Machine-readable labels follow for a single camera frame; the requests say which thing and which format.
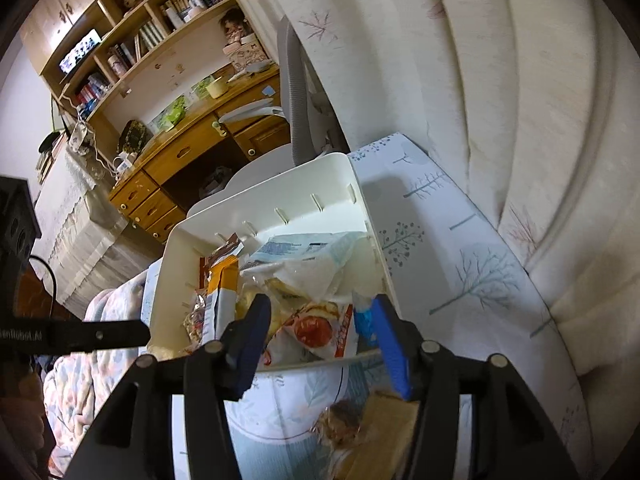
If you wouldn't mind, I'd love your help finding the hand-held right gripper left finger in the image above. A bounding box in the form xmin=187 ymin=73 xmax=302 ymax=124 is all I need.
xmin=62 ymin=292 xmax=273 ymax=480

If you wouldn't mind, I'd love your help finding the red and white snack packet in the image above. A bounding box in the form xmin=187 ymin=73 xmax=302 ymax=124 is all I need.
xmin=264 ymin=300 xmax=360 ymax=361

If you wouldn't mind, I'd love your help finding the wooden desk hutch shelf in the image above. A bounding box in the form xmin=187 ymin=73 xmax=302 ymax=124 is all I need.
xmin=20 ymin=0 xmax=281 ymax=131

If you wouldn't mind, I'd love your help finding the pink floral box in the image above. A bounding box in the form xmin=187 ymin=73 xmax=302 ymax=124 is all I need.
xmin=222 ymin=37 xmax=268 ymax=73

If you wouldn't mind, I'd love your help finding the red and brown snack packet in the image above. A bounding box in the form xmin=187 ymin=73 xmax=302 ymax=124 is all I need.
xmin=200 ymin=232 xmax=246 ymax=291

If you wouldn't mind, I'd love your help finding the white and blue snack bag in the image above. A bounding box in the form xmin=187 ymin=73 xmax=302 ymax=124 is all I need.
xmin=240 ymin=231 xmax=373 ymax=311

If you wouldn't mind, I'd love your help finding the black cable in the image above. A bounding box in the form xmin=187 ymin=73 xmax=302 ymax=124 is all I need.
xmin=27 ymin=255 xmax=58 ymax=321

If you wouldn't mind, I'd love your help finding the row of books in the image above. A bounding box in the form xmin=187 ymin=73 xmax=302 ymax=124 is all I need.
xmin=60 ymin=0 xmax=236 ymax=111

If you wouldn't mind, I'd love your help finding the person's left hand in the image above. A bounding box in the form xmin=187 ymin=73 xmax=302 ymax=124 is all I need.
xmin=0 ymin=375 xmax=46 ymax=463

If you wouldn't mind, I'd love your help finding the colourful picture card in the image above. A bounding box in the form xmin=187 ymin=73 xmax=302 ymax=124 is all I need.
xmin=59 ymin=29 xmax=103 ymax=75

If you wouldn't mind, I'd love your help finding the clear bag of brown cookies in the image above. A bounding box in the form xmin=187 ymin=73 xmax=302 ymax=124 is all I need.
xmin=312 ymin=399 xmax=368 ymax=451

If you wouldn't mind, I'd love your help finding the clear bag of nuts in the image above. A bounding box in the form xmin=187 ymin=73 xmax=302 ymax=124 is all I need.
xmin=182 ymin=292 xmax=208 ymax=346

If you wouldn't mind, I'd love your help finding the large green leaf packet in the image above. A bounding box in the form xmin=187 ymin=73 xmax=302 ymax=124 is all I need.
xmin=150 ymin=97 xmax=188 ymax=133

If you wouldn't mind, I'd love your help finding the floral fleece blanket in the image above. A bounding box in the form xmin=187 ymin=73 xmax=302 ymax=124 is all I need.
xmin=42 ymin=265 xmax=166 ymax=478

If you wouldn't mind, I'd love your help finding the clear bag of puffed snacks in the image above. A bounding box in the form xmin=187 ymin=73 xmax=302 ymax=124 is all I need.
xmin=235 ymin=272 xmax=351 ymax=341

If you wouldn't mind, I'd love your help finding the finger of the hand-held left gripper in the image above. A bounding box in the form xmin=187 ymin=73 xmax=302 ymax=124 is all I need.
xmin=45 ymin=319 xmax=151 ymax=354

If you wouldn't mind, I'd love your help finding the light blue snack wrapper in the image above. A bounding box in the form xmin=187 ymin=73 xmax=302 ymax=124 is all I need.
xmin=352 ymin=290 xmax=382 ymax=352

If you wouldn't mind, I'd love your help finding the grey office chair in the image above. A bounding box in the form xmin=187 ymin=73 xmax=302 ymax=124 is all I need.
xmin=187 ymin=15 xmax=351 ymax=216

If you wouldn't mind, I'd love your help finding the wooden desk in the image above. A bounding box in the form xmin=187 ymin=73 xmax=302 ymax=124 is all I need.
xmin=109 ymin=62 xmax=293 ymax=246

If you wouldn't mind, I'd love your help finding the tan cracker packet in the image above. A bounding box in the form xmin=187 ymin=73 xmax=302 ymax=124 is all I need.
xmin=342 ymin=390 xmax=421 ymax=480

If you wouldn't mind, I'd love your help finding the dark haired doll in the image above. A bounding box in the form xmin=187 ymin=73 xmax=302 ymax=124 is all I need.
xmin=220 ymin=8 xmax=251 ymax=46

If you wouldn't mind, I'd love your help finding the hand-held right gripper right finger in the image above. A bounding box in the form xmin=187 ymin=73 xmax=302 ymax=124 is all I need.
xmin=370 ymin=294 xmax=583 ymax=480

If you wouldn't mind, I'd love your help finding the white plastic storage bin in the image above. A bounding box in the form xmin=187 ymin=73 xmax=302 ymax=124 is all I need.
xmin=149 ymin=152 xmax=396 ymax=373

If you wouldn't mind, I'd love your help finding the orange and white snack packet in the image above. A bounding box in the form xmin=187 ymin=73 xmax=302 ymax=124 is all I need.
xmin=202 ymin=255 xmax=241 ymax=346

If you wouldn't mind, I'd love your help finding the cream leaf print curtain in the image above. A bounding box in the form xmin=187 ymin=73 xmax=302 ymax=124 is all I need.
xmin=247 ymin=0 xmax=640 ymax=480

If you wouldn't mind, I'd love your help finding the dark floral tin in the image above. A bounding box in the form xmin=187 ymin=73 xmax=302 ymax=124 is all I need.
xmin=116 ymin=120 xmax=150 ymax=153

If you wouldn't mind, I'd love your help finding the white patterned pouch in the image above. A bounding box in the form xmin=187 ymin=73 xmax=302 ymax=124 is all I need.
xmin=69 ymin=121 xmax=97 ymax=157

